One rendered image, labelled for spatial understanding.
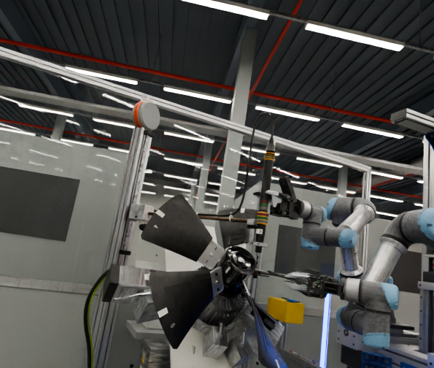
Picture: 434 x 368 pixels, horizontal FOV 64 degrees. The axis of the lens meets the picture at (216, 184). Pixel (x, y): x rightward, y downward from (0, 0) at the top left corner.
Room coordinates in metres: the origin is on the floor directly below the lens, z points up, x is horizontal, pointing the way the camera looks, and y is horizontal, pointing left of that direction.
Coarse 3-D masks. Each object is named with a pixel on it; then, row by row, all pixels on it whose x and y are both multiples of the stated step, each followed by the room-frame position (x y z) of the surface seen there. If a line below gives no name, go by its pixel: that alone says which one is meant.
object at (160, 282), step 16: (160, 272) 1.06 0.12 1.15; (176, 272) 1.09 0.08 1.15; (192, 272) 1.13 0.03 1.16; (208, 272) 1.17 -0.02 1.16; (160, 288) 1.05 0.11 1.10; (176, 288) 1.08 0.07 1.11; (192, 288) 1.12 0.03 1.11; (208, 288) 1.18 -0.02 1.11; (160, 304) 1.05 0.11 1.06; (176, 304) 1.08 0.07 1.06; (192, 304) 1.13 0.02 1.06; (208, 304) 1.20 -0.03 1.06; (160, 320) 1.04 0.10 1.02; (176, 320) 1.08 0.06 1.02; (192, 320) 1.13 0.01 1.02; (176, 336) 1.08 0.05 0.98
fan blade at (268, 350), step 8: (256, 312) 1.16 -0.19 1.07; (256, 320) 1.12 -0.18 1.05; (256, 328) 1.09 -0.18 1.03; (264, 328) 1.16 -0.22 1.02; (264, 336) 1.12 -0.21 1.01; (264, 344) 1.09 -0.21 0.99; (272, 344) 1.19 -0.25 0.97; (264, 352) 1.07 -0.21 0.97; (272, 352) 1.12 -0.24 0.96; (264, 360) 1.05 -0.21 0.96; (272, 360) 1.09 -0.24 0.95
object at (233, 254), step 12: (228, 252) 1.23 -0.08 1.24; (240, 252) 1.25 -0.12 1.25; (216, 264) 1.32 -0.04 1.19; (228, 264) 1.20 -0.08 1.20; (240, 264) 1.22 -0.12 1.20; (252, 264) 1.24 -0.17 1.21; (228, 276) 1.22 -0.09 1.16; (240, 276) 1.21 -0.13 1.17; (228, 288) 1.27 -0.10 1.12; (240, 288) 1.30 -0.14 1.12
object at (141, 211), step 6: (132, 204) 1.64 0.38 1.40; (138, 204) 1.62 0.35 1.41; (144, 204) 1.60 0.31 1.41; (132, 210) 1.64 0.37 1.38; (138, 210) 1.62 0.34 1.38; (144, 210) 1.60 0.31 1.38; (150, 210) 1.63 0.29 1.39; (132, 216) 1.63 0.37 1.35; (138, 216) 1.61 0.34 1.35; (144, 216) 1.61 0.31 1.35; (150, 216) 1.64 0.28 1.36
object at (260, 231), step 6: (270, 138) 1.31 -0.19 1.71; (270, 144) 1.30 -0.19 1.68; (270, 150) 1.33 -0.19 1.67; (258, 228) 1.30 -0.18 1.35; (264, 228) 1.30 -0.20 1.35; (258, 234) 1.30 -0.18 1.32; (264, 234) 1.31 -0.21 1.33; (258, 240) 1.30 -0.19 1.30; (258, 246) 1.30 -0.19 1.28; (258, 252) 1.31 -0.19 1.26
